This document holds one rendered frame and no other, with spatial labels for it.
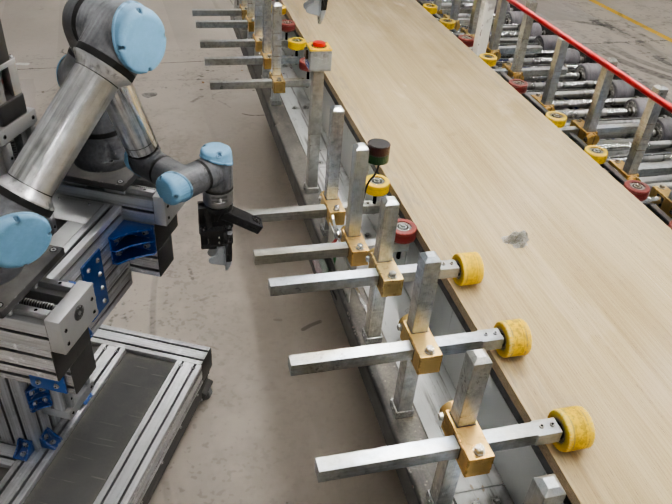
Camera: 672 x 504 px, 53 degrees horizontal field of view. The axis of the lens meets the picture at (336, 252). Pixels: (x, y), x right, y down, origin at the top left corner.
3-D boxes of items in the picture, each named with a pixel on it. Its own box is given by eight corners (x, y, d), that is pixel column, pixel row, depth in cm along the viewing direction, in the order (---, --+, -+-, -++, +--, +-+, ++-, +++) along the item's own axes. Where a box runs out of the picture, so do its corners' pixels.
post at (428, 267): (395, 421, 158) (425, 260, 129) (391, 410, 160) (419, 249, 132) (409, 419, 158) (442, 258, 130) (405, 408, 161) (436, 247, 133)
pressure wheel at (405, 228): (389, 267, 187) (393, 234, 180) (380, 250, 193) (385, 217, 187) (415, 264, 189) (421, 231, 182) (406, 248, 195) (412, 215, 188)
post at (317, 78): (306, 194, 234) (312, 70, 207) (303, 186, 238) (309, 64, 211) (318, 193, 235) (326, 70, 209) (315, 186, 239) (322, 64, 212)
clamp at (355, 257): (350, 267, 182) (352, 252, 179) (338, 238, 193) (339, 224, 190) (370, 265, 184) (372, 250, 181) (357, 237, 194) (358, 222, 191)
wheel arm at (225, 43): (200, 50, 316) (200, 41, 314) (200, 47, 319) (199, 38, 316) (290, 48, 326) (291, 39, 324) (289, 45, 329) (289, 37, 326)
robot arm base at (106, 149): (62, 166, 172) (55, 131, 166) (92, 141, 184) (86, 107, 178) (116, 176, 170) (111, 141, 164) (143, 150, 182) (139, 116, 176)
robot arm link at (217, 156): (189, 147, 156) (217, 136, 161) (192, 188, 162) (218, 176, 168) (212, 159, 152) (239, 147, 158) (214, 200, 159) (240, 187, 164)
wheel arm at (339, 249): (254, 268, 179) (254, 255, 176) (252, 260, 181) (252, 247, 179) (407, 253, 189) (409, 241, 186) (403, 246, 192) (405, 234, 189)
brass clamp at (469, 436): (461, 478, 118) (466, 461, 115) (434, 419, 129) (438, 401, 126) (492, 473, 120) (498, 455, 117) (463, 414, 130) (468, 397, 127)
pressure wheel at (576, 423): (569, 417, 122) (545, 403, 130) (570, 459, 123) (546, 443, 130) (597, 412, 123) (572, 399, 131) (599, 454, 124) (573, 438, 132)
